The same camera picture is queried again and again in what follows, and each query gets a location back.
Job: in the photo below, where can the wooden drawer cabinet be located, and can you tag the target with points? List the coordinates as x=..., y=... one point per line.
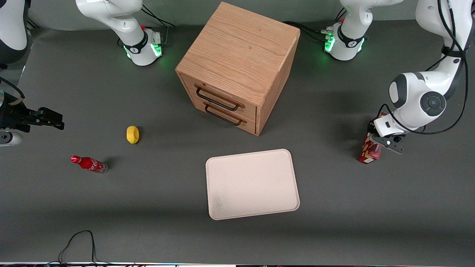
x=241, y=52

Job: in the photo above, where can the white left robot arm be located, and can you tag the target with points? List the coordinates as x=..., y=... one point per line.
x=415, y=92

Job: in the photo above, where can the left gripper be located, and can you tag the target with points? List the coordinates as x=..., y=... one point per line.
x=371, y=128

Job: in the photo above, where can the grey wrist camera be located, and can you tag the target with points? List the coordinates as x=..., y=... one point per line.
x=391, y=142
x=9, y=138

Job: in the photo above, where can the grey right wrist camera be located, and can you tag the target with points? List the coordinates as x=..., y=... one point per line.
x=9, y=138

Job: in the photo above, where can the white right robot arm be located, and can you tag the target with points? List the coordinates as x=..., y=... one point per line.
x=111, y=15

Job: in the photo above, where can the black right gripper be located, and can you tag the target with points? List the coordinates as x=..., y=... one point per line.
x=15, y=115

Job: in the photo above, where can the red cola bottle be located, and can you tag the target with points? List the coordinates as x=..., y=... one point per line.
x=89, y=163

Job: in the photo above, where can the red cookie box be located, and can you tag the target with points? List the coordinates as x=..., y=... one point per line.
x=367, y=154

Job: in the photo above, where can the beige rectangular tray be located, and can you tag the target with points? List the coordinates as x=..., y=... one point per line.
x=252, y=183

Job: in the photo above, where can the yellow lemon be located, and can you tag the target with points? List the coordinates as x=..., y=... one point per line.
x=132, y=134

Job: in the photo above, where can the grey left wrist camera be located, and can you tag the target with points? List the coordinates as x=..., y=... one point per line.
x=391, y=142

